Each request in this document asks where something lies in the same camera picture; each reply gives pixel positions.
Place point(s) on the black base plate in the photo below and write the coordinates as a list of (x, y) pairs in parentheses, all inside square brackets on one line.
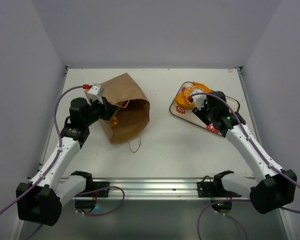
[(99, 189), (207, 189)]

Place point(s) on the twisted fake bread stick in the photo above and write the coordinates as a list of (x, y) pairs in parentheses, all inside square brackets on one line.
[(113, 121)]

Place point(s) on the strawberry print tray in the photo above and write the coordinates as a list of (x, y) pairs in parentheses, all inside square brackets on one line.
[(195, 116)]

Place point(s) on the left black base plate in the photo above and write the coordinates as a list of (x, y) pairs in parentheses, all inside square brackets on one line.
[(99, 189)]

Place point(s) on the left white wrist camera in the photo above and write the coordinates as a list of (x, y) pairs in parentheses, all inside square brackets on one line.
[(95, 92)]

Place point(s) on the round orange fake bread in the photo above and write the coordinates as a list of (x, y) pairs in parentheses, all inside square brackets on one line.
[(180, 100)]

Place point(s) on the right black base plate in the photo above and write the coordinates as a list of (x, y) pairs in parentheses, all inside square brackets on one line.
[(207, 189)]

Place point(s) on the ring shaped fake doughnut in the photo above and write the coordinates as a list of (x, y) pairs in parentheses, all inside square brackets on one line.
[(188, 91)]

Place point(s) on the aluminium front rail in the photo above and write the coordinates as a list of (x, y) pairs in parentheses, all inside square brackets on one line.
[(155, 188)]

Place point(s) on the brown paper bag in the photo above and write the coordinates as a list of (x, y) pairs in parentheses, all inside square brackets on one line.
[(133, 112)]

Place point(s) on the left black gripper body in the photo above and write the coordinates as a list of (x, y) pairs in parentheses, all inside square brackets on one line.
[(95, 112)]

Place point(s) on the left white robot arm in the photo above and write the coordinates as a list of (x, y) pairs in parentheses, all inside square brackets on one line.
[(42, 199)]

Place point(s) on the long orange fake baguette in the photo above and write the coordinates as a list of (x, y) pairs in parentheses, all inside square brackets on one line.
[(202, 87)]

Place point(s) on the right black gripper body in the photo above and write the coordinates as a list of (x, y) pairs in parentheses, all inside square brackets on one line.
[(198, 110)]

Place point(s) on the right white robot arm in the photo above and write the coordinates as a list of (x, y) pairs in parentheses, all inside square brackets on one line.
[(272, 186)]

